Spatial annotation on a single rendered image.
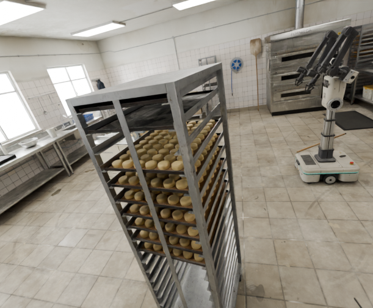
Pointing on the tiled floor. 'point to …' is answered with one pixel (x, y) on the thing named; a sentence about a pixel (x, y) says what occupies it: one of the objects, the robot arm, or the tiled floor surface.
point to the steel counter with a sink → (4, 201)
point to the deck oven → (276, 73)
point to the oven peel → (256, 56)
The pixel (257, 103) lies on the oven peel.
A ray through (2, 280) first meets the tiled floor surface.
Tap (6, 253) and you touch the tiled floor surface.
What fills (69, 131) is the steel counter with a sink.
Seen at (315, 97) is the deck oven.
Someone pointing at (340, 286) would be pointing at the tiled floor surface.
